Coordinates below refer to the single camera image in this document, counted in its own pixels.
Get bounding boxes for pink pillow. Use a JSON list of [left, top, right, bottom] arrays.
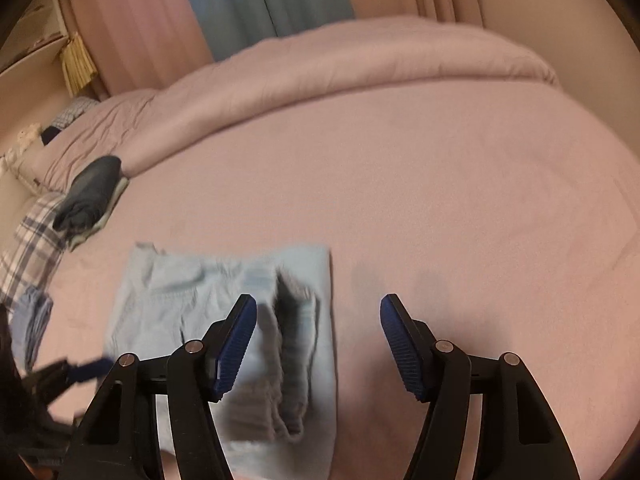
[[37, 89, 158, 193]]

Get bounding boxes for pink bed sheet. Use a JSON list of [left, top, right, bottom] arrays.
[[30, 80, 633, 480]]

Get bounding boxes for blue striped cloth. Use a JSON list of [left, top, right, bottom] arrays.
[[10, 285, 55, 371]]

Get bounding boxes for small checked cloth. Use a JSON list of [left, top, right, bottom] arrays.
[[42, 96, 101, 146]]

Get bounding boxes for blue curtain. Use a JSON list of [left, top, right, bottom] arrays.
[[172, 0, 356, 63]]

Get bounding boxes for white shelf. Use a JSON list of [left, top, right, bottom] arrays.
[[0, 0, 71, 81]]

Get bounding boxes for white pillow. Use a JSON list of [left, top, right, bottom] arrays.
[[0, 122, 46, 196]]

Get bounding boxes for dark folded garment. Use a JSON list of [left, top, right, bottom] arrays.
[[52, 155, 123, 233]]

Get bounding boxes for yellow tassel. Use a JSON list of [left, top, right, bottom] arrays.
[[60, 32, 98, 97]]

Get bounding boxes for plaid cloth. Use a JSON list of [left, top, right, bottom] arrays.
[[0, 192, 68, 311]]

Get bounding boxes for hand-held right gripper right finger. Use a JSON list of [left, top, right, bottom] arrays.
[[379, 294, 581, 480]]

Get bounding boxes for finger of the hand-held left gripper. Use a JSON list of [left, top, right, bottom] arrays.
[[30, 356, 114, 387]]

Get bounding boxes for light blue pants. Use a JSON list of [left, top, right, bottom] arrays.
[[102, 242, 341, 478]]

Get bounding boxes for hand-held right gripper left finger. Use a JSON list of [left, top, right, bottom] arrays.
[[67, 294, 258, 480]]

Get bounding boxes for pink duvet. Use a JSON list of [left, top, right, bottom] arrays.
[[117, 17, 561, 178]]

